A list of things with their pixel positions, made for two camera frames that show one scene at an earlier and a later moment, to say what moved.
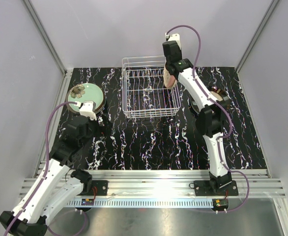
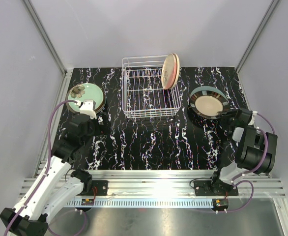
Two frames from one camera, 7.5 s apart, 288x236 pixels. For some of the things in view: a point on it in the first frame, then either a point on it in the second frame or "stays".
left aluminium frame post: (65, 72) stays
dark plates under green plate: (104, 101) stays
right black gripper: (179, 52) → (225, 114)
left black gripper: (97, 124) stays
